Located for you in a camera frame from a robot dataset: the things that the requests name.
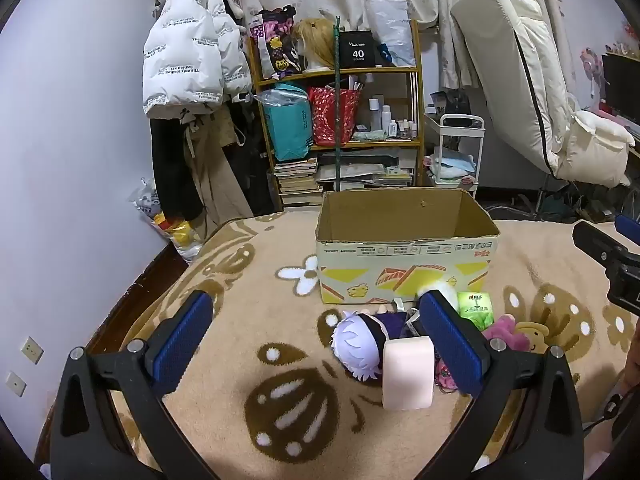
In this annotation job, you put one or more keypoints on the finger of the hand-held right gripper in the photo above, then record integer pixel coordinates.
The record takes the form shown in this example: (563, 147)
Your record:
(627, 227)
(597, 247)

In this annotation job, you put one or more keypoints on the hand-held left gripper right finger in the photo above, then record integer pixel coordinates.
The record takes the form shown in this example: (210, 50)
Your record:
(452, 345)

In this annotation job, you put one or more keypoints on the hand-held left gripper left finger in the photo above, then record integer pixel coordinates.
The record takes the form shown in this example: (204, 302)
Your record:
(182, 342)

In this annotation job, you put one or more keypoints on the green tissue pack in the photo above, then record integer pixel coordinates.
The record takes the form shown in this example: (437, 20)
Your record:
(475, 307)

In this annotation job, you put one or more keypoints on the pink plush toy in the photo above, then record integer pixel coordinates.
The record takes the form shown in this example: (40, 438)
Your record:
(502, 332)

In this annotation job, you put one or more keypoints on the pink sponge block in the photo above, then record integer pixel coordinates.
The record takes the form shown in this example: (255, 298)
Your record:
(407, 375)

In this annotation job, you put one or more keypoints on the yellow plush toy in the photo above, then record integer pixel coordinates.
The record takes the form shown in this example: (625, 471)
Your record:
(532, 335)

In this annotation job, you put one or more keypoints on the printed cardboard box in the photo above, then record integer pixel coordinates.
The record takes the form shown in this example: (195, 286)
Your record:
(400, 270)

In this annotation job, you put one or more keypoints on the white-haired plush doll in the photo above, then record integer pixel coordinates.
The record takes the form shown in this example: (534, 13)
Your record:
(355, 342)

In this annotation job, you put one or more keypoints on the magenta fuzzy item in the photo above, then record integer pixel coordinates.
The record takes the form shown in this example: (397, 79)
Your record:
(443, 377)

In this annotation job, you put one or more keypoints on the clear plastic packet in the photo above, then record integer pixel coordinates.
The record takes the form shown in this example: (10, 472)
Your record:
(412, 322)

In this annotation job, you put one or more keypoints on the beige printed blanket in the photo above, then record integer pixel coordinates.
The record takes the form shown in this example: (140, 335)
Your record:
(225, 410)

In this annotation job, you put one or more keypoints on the cream pillow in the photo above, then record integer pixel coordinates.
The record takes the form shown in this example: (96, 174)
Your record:
(595, 150)

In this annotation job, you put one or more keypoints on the plastic bag with yellow items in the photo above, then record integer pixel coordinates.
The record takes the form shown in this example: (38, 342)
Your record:
(175, 232)

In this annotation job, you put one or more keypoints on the black monitor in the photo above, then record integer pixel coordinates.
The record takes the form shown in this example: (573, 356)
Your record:
(620, 80)

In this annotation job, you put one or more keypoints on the folded cloths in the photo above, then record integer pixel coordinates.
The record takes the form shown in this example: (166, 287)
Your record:
(452, 165)

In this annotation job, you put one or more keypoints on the pink desk ornament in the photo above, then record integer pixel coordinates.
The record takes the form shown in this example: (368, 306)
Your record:
(592, 62)

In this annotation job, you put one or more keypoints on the beige trench coat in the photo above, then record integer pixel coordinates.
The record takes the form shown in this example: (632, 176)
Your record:
(215, 175)

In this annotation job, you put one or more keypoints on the black hanging garment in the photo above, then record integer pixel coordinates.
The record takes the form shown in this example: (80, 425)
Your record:
(250, 170)
(172, 170)

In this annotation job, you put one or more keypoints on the white trolley cart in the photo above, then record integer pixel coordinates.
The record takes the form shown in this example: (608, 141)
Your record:
(462, 118)

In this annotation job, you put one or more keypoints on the pile of papers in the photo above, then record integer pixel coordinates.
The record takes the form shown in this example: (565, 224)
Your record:
(370, 175)

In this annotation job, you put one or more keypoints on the stack of books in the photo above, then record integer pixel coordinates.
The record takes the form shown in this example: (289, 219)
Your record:
(297, 185)

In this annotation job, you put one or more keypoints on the black item on cart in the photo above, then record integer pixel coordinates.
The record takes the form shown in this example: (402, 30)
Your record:
(452, 102)

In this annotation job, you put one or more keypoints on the group of white cosmetic bottles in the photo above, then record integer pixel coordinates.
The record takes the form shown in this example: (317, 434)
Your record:
(386, 117)

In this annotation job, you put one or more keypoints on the teal bag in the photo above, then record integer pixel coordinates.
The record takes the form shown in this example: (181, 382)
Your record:
(287, 130)

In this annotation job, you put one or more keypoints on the red patterned bag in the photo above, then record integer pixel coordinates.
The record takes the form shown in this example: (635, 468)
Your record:
(327, 120)

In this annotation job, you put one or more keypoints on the green pole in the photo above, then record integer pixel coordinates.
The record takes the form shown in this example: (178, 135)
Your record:
(339, 110)

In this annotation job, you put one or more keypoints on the wooden shelf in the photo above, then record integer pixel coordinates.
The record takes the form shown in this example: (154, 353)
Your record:
(367, 72)

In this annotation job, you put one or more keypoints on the white puffer jacket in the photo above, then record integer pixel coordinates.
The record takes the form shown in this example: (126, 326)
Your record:
(185, 50)

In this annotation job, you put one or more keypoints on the clear plastic bag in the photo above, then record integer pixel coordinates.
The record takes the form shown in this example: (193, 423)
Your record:
(395, 30)

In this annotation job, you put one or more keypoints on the black box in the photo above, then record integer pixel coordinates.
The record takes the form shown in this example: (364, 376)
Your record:
(357, 52)

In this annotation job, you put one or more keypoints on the black pink printed bag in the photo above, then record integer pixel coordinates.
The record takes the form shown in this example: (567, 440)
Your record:
(277, 50)

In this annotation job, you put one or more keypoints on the blond wig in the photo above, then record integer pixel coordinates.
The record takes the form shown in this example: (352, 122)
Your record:
(315, 40)

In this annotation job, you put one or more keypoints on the dark wooden bed frame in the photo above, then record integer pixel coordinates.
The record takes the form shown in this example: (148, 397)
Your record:
(145, 285)

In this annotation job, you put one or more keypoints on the white wall socket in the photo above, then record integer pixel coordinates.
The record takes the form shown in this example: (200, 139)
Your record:
(15, 385)
(31, 350)

